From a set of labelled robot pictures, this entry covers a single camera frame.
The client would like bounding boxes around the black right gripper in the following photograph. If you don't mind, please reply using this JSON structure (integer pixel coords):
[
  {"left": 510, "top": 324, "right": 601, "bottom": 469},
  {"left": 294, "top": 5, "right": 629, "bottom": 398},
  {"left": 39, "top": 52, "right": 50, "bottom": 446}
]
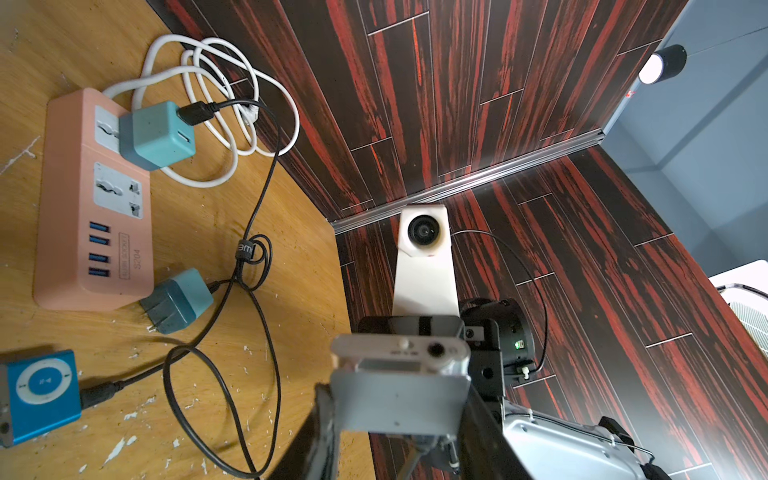
[{"left": 358, "top": 298, "right": 537, "bottom": 480}]

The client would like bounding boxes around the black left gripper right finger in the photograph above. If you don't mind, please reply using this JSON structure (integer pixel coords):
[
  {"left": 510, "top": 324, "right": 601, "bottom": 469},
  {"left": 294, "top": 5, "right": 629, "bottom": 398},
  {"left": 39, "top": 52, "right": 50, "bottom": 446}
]
[{"left": 457, "top": 386, "right": 532, "bottom": 480}]

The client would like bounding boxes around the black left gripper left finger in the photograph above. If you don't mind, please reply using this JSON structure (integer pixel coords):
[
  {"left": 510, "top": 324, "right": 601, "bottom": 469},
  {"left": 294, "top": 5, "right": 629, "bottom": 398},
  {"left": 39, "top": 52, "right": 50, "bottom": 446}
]
[{"left": 268, "top": 384, "right": 341, "bottom": 480}]

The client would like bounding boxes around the grey small mp3 player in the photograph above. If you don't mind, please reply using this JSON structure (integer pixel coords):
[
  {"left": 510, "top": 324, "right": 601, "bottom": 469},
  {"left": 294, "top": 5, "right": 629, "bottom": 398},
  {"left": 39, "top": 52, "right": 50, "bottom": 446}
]
[{"left": 330, "top": 334, "right": 471, "bottom": 436}]

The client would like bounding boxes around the black usb cable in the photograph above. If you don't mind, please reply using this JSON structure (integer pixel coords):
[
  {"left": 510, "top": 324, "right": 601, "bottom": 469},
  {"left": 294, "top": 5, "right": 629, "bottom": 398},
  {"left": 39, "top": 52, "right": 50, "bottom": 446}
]
[{"left": 80, "top": 98, "right": 283, "bottom": 480}]

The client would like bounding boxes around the blue mp3 player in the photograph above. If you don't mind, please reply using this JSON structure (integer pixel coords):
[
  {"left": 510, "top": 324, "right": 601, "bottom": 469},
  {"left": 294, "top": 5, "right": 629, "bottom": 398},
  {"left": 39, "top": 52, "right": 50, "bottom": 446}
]
[{"left": 1, "top": 350, "right": 82, "bottom": 448}]

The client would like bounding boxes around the teal charger with cable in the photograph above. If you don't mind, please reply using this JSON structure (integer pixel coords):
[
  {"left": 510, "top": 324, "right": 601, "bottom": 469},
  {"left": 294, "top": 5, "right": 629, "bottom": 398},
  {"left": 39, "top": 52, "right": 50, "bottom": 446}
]
[{"left": 118, "top": 101, "right": 196, "bottom": 172}]

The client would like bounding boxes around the white ceiling air vent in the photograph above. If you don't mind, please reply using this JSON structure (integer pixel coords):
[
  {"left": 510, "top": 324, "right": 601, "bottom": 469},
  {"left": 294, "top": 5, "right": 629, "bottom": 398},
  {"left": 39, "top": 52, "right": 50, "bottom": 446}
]
[{"left": 709, "top": 259, "right": 767, "bottom": 356}]

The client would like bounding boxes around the white power strip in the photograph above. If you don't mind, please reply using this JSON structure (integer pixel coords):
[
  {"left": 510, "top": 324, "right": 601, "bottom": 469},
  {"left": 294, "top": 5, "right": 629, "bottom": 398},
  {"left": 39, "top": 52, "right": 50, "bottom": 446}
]
[{"left": 33, "top": 88, "right": 154, "bottom": 312}]

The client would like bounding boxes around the black spotlight lamp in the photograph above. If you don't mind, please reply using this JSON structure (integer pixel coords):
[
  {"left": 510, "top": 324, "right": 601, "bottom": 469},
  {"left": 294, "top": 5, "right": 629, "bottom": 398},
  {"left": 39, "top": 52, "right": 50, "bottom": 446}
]
[{"left": 638, "top": 44, "right": 688, "bottom": 85}]

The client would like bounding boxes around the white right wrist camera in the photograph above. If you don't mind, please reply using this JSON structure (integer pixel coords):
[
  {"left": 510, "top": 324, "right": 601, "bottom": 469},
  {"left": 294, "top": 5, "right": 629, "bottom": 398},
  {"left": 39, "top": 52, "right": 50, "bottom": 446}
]
[{"left": 392, "top": 204, "right": 460, "bottom": 316}]

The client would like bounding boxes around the aluminium right corner post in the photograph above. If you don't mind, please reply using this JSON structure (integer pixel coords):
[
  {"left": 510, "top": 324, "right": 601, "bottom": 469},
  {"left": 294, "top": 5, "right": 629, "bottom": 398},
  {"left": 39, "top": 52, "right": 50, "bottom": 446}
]
[{"left": 330, "top": 129, "right": 605, "bottom": 235}]

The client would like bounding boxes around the white power strip cable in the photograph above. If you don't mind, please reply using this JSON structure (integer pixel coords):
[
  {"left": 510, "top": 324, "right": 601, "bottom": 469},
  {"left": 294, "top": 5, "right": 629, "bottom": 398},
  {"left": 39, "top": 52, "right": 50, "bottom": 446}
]
[{"left": 103, "top": 34, "right": 301, "bottom": 190}]

